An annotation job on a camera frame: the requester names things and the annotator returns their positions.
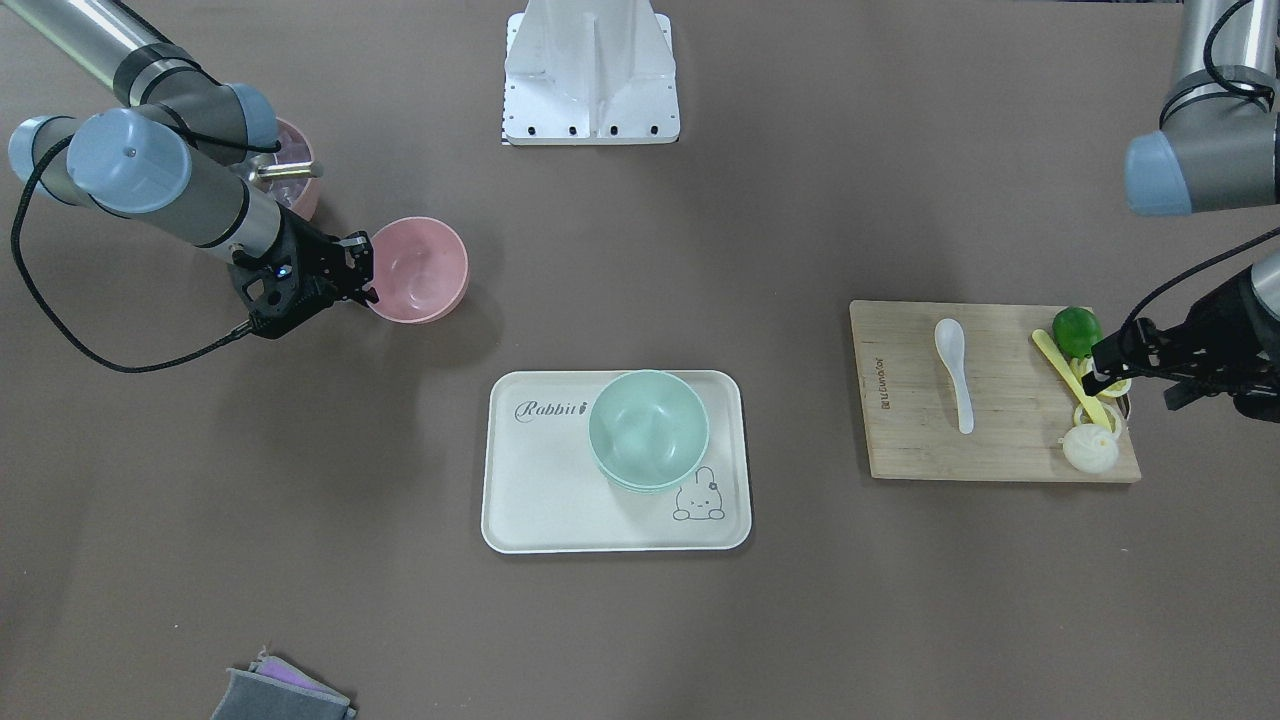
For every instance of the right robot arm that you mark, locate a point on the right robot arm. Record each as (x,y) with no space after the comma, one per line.
(171,156)

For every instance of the large pink ice bowl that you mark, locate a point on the large pink ice bowl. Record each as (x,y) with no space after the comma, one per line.
(298,190)

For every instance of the yellow plastic knife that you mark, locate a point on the yellow plastic knife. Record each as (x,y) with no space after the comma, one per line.
(1048,348)

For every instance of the white steamed bun toy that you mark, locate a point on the white steamed bun toy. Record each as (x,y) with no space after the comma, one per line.
(1091,448)

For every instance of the grey folded cloth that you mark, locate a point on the grey folded cloth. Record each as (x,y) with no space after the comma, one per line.
(256,696)

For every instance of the metal ice scoop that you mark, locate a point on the metal ice scoop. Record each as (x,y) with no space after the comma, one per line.
(261,170)

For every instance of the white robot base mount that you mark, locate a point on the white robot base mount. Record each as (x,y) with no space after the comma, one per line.
(582,73)

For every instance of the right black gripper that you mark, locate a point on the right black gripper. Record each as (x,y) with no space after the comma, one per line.
(307,258)

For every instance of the front lemon slice stack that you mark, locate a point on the front lemon slice stack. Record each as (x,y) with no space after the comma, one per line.
(1116,389)

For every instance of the white ceramic spoon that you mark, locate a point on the white ceramic spoon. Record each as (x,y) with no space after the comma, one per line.
(950,345)

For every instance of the purple cloth under grey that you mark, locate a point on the purple cloth under grey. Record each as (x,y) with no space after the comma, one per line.
(275,667)

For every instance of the green lime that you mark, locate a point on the green lime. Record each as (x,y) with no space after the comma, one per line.
(1076,330)

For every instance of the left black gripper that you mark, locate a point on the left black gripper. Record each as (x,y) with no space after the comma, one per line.
(1222,335)

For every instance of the wooden cutting board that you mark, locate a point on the wooden cutting board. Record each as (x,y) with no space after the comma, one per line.
(1022,407)

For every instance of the lemon slice under knife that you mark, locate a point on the lemon slice under knife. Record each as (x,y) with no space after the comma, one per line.
(1115,421)

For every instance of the white rabbit tray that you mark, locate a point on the white rabbit tray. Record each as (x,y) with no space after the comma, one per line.
(544,493)

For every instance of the small pink bowl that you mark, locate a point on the small pink bowl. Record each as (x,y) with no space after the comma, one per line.
(421,270)

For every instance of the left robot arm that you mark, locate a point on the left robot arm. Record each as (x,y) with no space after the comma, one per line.
(1216,148)

